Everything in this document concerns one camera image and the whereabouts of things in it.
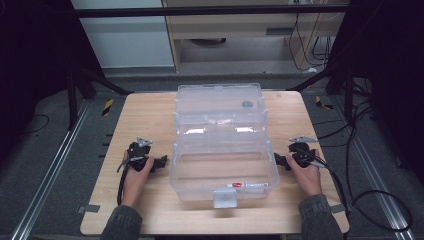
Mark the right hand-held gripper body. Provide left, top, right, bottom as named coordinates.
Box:
left=288, top=135, right=320, bottom=169

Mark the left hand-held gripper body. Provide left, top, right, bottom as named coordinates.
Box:
left=124, top=136, right=155, bottom=173

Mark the white marker pen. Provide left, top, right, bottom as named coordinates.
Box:
left=227, top=181, right=270, bottom=188

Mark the clear plastic storage box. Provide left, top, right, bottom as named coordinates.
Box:
left=169, top=82, right=280, bottom=209

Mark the person's right hand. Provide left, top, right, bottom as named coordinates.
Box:
left=285, top=150, right=324, bottom=198

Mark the person's left hand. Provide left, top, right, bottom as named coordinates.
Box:
left=121, top=155, right=156, bottom=208

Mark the wooden table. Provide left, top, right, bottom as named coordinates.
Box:
left=80, top=90, right=350, bottom=236

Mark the yellow black striped tape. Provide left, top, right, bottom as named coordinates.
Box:
left=101, top=98, right=115, bottom=117
left=315, top=95, right=335, bottom=111

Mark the black metal stand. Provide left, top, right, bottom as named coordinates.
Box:
left=286, top=59, right=359, bottom=124
left=65, top=63, right=134, bottom=131

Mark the white cabinet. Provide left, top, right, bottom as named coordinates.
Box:
left=70, top=0, right=176, bottom=69

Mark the wooden desk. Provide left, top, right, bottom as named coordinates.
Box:
left=162, top=0, right=351, bottom=72

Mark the black horizontal bar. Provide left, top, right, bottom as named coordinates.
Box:
left=71, top=3, right=351, bottom=18

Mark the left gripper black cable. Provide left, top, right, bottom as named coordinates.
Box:
left=116, top=155, right=135, bottom=206

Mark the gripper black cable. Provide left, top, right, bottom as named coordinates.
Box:
left=309, top=159, right=414, bottom=233
left=116, top=155, right=135, bottom=206

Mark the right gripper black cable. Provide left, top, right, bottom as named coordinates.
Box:
left=309, top=159, right=414, bottom=233

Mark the aluminium floor rail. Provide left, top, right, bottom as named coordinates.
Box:
left=328, top=94, right=418, bottom=240
left=9, top=99, right=92, bottom=240

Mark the bundle of black cables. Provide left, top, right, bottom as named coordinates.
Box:
left=288, top=13, right=334, bottom=72

